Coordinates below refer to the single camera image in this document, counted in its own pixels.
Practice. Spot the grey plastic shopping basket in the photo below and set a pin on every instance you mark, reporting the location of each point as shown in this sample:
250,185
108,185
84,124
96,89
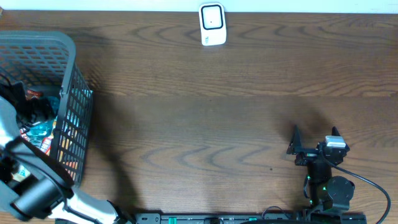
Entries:
45,61

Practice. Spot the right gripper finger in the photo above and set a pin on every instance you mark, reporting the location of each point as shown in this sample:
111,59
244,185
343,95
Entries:
334,131
295,143

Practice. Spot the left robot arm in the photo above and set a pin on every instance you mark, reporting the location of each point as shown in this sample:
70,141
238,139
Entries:
33,185

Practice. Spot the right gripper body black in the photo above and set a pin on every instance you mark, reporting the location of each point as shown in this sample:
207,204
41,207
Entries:
307,155

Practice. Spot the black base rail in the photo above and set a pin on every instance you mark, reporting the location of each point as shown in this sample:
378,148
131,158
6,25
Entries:
271,217

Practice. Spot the white barcode scanner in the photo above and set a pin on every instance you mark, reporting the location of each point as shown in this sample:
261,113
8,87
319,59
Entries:
212,24

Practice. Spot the red Top snack bar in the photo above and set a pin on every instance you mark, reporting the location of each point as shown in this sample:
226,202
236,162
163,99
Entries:
32,94

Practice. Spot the yellow snack bag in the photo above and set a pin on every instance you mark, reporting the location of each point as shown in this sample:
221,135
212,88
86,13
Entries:
44,145

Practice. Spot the blue mouthwash bottle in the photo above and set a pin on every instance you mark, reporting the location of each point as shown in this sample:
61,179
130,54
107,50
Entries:
43,130

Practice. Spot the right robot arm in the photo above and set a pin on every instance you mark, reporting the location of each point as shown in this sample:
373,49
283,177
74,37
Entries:
327,193

